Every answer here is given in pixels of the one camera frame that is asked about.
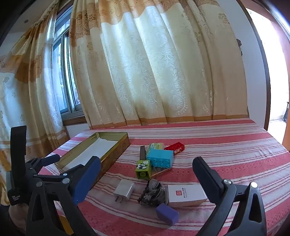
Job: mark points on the dark wall hook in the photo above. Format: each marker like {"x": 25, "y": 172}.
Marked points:
{"x": 239, "y": 47}

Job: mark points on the white box red label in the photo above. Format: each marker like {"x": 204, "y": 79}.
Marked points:
{"x": 188, "y": 195}

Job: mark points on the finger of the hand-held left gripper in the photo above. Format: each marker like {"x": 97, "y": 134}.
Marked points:
{"x": 45, "y": 160}

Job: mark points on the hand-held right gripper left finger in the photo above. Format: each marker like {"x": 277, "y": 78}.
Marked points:
{"x": 87, "y": 179}

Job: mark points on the dark foil wrapper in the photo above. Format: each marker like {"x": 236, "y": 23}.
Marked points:
{"x": 151, "y": 192}

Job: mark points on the purple eraser block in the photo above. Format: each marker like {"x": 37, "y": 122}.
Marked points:
{"x": 167, "y": 214}

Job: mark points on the red toy building block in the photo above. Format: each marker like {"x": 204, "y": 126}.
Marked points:
{"x": 175, "y": 147}

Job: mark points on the dark brown rectangular bar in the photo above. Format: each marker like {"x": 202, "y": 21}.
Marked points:
{"x": 143, "y": 153}

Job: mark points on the flat pink box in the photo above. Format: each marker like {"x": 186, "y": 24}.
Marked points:
{"x": 162, "y": 170}

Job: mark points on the sliding glass window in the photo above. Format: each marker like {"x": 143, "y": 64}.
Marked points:
{"x": 65, "y": 68}

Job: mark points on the wooden window sill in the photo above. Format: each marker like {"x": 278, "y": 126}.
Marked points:
{"x": 74, "y": 118}

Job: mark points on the brown wooden door frame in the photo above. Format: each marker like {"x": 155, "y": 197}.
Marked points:
{"x": 268, "y": 90}

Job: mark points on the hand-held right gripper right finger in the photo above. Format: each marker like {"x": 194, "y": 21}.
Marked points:
{"x": 208, "y": 179}

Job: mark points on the cream patterned curtain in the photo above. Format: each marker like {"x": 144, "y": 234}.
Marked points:
{"x": 158, "y": 68}
{"x": 22, "y": 90}

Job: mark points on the black folding cart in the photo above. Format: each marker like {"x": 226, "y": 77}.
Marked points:
{"x": 286, "y": 113}

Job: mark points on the gold metal tin tray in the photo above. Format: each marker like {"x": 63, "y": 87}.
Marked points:
{"x": 117, "y": 145}

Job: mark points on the clear plastic box green label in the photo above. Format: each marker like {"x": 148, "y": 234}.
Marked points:
{"x": 156, "y": 146}

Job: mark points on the blue toy building block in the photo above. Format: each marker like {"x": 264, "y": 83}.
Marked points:
{"x": 159, "y": 157}

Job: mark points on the green toy building block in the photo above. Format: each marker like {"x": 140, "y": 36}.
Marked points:
{"x": 142, "y": 169}

